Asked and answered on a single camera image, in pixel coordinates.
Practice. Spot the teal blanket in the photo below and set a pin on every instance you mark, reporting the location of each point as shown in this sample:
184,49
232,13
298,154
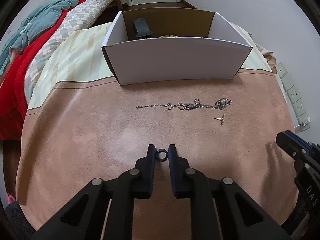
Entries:
31,27

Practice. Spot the checkered quilt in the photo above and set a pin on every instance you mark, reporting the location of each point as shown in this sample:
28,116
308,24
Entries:
80,17

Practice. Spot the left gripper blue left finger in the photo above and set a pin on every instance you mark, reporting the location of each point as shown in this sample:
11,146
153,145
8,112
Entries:
149,169

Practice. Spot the white cardboard box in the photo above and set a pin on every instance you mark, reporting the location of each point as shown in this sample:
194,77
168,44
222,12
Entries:
185,44

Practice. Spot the pink and striped table cloth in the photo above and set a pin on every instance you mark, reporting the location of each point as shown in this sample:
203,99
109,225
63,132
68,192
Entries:
81,124

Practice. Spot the red blanket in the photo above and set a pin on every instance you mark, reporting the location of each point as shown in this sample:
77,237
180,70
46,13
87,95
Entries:
13,103

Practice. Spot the white power strip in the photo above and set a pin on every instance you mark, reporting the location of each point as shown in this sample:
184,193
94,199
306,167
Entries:
291,92

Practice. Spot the black smart band watch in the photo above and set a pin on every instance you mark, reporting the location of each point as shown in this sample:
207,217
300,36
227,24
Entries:
141,28

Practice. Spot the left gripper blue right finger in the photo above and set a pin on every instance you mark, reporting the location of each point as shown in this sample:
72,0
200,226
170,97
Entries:
176,167

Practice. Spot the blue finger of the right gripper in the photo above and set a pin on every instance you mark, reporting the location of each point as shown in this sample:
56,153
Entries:
294,146

